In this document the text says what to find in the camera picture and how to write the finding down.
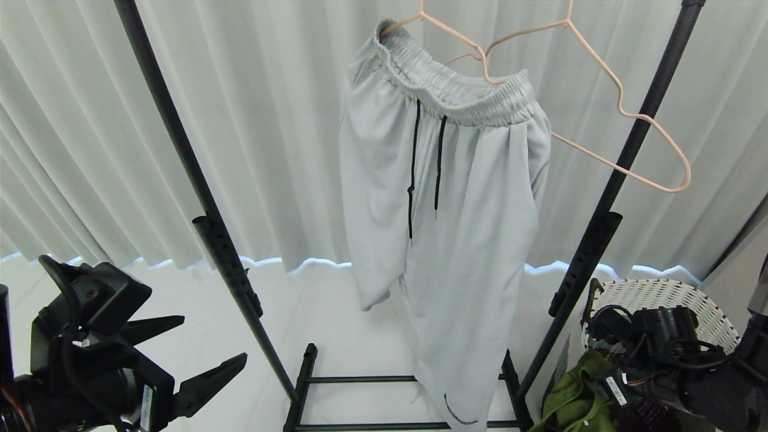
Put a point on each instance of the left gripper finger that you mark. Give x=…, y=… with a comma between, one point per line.
x=150, y=329
x=207, y=387

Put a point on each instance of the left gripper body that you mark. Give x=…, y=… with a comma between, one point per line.
x=108, y=396

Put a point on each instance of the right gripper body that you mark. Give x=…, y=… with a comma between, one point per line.
x=648, y=408

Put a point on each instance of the green garment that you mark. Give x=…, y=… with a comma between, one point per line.
x=570, y=396

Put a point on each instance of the pale grey shorts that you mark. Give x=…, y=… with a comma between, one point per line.
x=468, y=240

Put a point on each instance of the pink clothes hanger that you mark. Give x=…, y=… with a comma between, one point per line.
x=567, y=23
x=450, y=30

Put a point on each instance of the black clothes rack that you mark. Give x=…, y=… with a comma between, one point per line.
x=228, y=258

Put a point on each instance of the white laundry basket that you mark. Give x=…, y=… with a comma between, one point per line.
x=666, y=294

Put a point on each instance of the white curtain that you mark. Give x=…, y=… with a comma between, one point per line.
x=150, y=120

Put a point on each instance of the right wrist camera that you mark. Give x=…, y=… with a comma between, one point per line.
x=666, y=330

